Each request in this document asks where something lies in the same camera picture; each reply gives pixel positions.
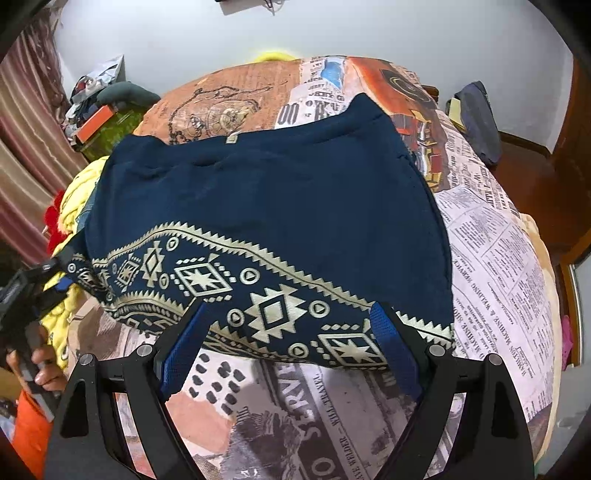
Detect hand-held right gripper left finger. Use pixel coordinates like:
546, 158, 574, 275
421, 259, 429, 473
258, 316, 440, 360
44, 302, 213, 480

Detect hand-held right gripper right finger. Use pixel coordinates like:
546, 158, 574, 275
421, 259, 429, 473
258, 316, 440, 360
369, 302, 536, 480

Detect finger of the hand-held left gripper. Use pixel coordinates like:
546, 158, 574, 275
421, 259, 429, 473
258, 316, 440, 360
44, 244, 86, 278
39, 274, 72, 305

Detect navy patterned garment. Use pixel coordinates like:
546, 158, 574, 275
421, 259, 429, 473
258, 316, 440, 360
65, 92, 458, 370

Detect person's left forearm orange sleeve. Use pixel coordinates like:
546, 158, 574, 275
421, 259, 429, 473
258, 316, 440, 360
9, 390, 54, 480

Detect person's left hand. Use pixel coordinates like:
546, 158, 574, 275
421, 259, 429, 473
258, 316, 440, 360
7, 342, 68, 398

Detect red fuzzy cloth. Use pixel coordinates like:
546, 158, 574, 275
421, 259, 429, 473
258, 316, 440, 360
44, 191, 70, 254

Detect blue denim garment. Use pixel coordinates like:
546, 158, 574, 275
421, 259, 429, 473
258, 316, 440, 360
78, 182, 100, 232

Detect yellow printed cloth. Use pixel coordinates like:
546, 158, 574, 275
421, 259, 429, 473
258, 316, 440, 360
39, 157, 116, 370

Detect striped curtain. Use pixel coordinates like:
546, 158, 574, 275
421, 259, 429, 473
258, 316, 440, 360
0, 18, 90, 268

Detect green cloth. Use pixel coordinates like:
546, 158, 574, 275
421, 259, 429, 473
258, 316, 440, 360
81, 108, 144, 162

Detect orange box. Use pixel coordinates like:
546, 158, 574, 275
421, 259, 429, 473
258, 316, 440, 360
74, 105, 116, 144

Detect newspaper print bedsheet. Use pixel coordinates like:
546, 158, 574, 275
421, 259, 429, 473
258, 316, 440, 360
69, 55, 559, 480

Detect pink cloth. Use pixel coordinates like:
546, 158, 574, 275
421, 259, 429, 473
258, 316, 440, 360
561, 314, 575, 365

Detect grey-green cushion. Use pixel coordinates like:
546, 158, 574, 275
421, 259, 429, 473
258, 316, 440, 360
97, 82, 160, 107

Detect glossy printed bag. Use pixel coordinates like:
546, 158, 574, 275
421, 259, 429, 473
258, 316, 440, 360
69, 55, 125, 104

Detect dark grey bag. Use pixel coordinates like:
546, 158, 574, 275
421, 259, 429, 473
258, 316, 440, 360
455, 80, 502, 167

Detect yellow paper pad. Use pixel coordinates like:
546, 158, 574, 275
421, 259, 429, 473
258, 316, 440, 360
445, 98, 465, 127

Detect dark wall fixture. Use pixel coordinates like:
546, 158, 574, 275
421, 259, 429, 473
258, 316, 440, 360
215, 0, 287, 10

